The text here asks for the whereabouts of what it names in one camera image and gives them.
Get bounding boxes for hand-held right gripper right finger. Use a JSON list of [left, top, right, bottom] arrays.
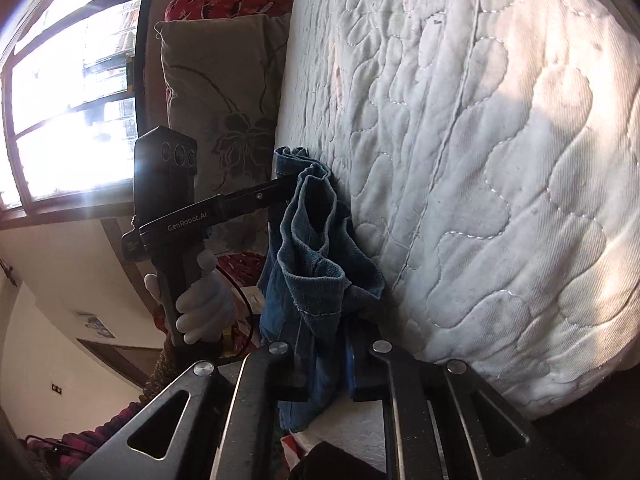
[[346, 324, 577, 480]]

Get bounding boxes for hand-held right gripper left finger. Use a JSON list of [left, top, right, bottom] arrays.
[[69, 341, 310, 480]]

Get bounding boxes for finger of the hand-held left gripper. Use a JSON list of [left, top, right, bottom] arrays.
[[215, 176, 297, 222]]

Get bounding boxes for blue denim pants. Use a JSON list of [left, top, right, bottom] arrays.
[[256, 146, 387, 434]]

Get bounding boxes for person's left forearm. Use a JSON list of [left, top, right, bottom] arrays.
[[141, 341, 222, 402]]

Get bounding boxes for person's left hand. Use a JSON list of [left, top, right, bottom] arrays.
[[144, 249, 237, 347]]

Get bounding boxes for brown cloth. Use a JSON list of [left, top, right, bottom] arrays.
[[289, 439, 402, 480]]

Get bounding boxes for grey floral pillow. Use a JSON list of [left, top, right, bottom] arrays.
[[154, 12, 292, 257]]

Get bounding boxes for barred window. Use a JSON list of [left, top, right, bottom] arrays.
[[0, 0, 153, 212]]

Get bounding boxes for red plaid cloth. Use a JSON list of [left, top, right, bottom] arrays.
[[24, 399, 152, 462]]

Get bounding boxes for white quilted mattress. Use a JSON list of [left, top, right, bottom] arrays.
[[272, 0, 640, 422]]

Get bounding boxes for small wall picture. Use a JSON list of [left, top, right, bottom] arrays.
[[79, 311, 117, 339]]

